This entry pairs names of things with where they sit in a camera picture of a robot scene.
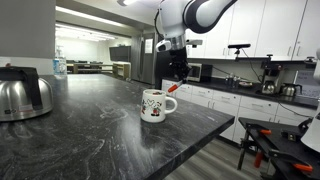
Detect small black box device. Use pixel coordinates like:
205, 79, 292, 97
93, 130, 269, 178
281, 130, 298, 142

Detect white cartoon print mug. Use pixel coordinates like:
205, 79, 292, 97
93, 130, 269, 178
139, 88, 179, 124

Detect clear plastic water bottle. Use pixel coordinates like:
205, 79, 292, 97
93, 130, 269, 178
52, 46, 68, 76

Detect white marker with orange cap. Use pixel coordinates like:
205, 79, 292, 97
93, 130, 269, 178
167, 79, 184, 94

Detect black drip coffee maker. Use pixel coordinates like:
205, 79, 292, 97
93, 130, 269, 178
259, 54, 285, 96

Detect white paper sheet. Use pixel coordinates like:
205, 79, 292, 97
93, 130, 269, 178
144, 38, 154, 55

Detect large steel coffee carafe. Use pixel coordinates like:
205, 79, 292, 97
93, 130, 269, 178
0, 63, 55, 123

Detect black kitchen countertop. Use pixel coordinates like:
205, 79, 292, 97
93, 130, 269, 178
161, 76, 320, 110

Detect steel microwave oven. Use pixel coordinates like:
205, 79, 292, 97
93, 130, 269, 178
184, 61, 214, 83

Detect small steel coffee pot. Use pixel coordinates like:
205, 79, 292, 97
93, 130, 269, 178
261, 80, 277, 96

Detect cluster of condiment shakers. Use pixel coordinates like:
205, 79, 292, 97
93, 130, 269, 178
224, 73, 242, 89

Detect black cabinet front cable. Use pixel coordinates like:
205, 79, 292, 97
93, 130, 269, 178
277, 101, 314, 119

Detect white upper wall cabinets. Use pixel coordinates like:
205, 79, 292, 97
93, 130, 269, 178
171, 0, 320, 62

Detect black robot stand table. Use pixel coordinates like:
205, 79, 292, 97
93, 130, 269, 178
236, 116, 320, 180

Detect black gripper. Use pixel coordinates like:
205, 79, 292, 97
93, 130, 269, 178
168, 47, 193, 86

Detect grey wall sign board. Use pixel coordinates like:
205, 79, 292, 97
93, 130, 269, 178
293, 68, 320, 98

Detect black wall power cable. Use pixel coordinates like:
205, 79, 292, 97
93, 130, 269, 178
212, 65, 252, 83

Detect ceiling light fixture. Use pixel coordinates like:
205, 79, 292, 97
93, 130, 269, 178
116, 0, 138, 7

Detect steel pot with black handle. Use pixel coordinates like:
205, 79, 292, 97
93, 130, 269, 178
280, 82, 304, 98

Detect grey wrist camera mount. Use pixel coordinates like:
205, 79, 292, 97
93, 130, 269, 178
155, 38, 204, 53

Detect stainless steel refrigerator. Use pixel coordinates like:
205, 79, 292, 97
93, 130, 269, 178
130, 31, 175, 90

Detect small dish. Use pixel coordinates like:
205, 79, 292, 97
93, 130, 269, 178
238, 80, 255, 89

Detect orange handled clamp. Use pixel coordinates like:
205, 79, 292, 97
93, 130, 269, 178
268, 148, 315, 173
253, 150, 265, 169
245, 123, 273, 136

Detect white lower drawer cabinets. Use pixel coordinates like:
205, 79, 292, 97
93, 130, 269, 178
161, 79, 318, 145

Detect black wall television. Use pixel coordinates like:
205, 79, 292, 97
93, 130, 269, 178
108, 45, 132, 63

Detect wooden background table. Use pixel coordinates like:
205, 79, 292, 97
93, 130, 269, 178
66, 60, 132, 80

